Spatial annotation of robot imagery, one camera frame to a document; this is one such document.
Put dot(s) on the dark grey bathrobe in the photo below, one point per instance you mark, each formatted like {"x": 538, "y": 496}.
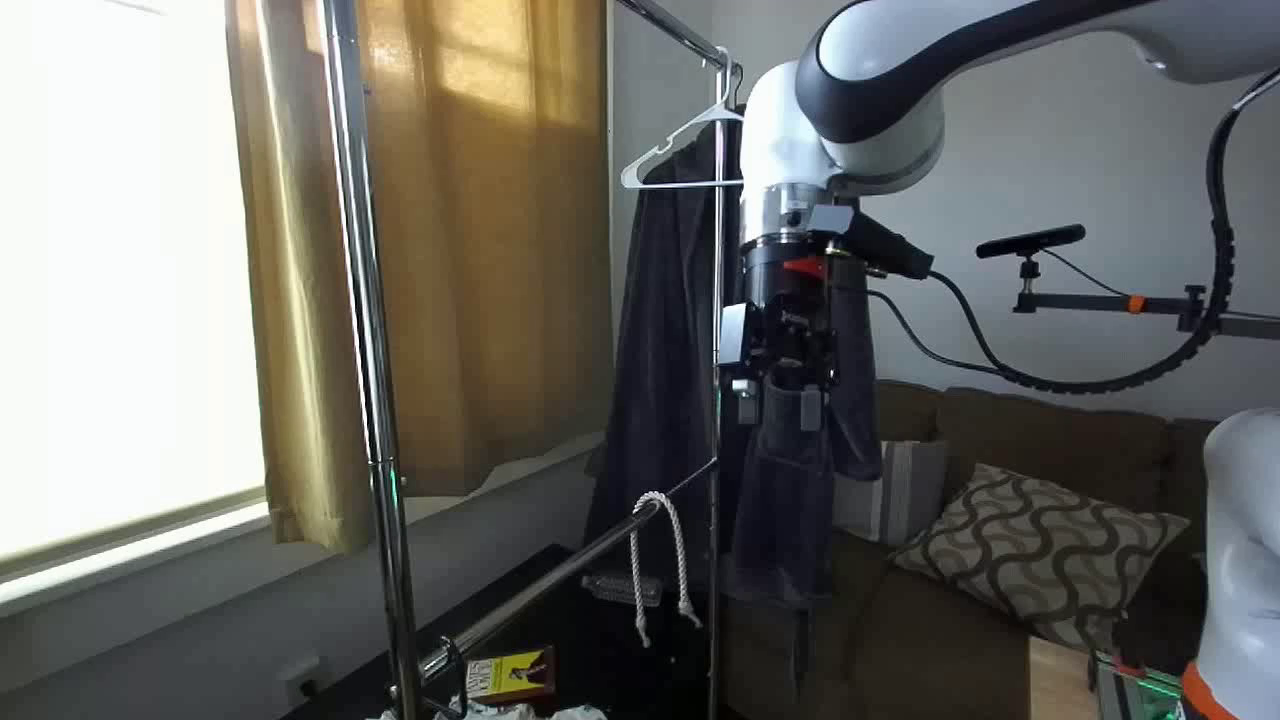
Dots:
{"x": 664, "y": 345}

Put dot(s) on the white wall outlet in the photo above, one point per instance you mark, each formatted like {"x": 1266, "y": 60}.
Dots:
{"x": 302, "y": 678}

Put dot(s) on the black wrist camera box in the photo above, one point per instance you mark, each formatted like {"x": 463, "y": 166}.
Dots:
{"x": 886, "y": 245}

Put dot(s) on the yellow black cardboard box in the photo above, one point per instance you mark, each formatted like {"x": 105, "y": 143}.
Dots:
{"x": 512, "y": 674}

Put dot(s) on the white plastic coat hanger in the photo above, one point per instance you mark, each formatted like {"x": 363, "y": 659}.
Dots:
{"x": 682, "y": 143}

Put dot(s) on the grey white box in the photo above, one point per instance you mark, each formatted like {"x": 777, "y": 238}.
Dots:
{"x": 904, "y": 484}

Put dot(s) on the wave patterned cushion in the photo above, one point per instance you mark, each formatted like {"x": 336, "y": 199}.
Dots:
{"x": 1040, "y": 555}

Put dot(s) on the white hanger with thick hook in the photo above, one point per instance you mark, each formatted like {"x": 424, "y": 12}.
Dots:
{"x": 682, "y": 547}

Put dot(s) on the mustard yellow curtain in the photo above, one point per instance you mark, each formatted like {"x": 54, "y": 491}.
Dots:
{"x": 480, "y": 241}

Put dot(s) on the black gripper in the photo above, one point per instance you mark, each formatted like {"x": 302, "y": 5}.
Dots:
{"x": 787, "y": 312}

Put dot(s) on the chrome metal clothes rack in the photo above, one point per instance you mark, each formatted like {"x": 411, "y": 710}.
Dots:
{"x": 379, "y": 400}

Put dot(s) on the black bar camera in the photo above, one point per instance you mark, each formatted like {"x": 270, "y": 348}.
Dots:
{"x": 1029, "y": 241}

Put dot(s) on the olive green sofa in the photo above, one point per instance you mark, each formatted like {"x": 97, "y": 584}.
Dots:
{"x": 934, "y": 640}

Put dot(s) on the white crumpled cloth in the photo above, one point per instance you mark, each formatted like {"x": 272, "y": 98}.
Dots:
{"x": 512, "y": 710}

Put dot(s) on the green metal frame object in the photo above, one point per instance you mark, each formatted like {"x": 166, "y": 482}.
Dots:
{"x": 1134, "y": 689}

